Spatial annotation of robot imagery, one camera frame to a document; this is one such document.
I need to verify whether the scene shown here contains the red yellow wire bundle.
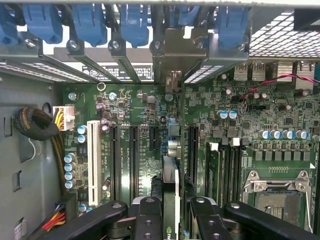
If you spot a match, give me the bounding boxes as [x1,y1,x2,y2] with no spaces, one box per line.
[42,203,67,232]

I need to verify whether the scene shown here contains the white PCI expansion slot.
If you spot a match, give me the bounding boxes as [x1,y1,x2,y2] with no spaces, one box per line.
[86,120,102,206]

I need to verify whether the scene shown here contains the green motherboard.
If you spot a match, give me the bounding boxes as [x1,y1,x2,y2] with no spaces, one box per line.
[61,62,320,233]

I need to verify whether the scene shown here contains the open grey PC case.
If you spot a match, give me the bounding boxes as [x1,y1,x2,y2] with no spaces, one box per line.
[0,0,320,240]

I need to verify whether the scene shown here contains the installed green RAM stick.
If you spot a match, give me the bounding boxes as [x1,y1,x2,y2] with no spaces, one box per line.
[205,141,223,207]

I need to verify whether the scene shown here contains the black braided cable bundle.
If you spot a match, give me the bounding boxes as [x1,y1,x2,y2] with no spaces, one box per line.
[13,107,67,196]

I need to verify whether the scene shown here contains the white power connector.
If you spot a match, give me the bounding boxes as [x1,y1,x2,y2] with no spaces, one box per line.
[52,106,76,131]

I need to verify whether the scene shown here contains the blue slot latch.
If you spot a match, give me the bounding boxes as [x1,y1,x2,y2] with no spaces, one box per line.
[168,4,201,28]
[119,3,151,49]
[21,3,64,45]
[70,3,108,48]
[215,4,248,49]
[0,3,20,46]

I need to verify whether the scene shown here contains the CPU socket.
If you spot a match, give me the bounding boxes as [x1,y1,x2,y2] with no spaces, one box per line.
[241,169,315,232]

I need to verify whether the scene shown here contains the red black twisted wire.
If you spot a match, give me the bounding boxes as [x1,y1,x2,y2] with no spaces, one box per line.
[241,73,320,100]

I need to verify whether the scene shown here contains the short PCIe expansion slot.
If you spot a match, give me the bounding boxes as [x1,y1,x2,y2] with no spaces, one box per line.
[149,124,159,151]

